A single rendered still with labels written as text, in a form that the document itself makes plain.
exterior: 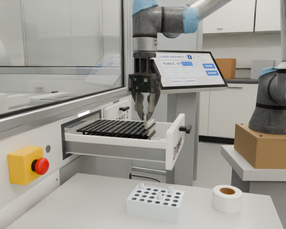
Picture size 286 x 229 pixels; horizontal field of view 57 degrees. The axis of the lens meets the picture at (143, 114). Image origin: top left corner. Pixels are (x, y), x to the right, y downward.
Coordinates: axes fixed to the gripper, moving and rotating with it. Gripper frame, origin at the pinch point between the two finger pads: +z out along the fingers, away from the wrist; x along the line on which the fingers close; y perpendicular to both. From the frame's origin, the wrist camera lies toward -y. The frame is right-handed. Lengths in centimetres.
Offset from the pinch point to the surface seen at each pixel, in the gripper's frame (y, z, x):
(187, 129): 2.3, 2.8, 13.9
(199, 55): -109, -23, 9
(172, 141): 13.5, 3.6, 11.1
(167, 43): -168, -35, -24
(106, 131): 7.7, 4.2, -10.5
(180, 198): 23.8, 14.5, 15.1
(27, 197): 30.3, 16.5, -22.5
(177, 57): -96, -22, -4
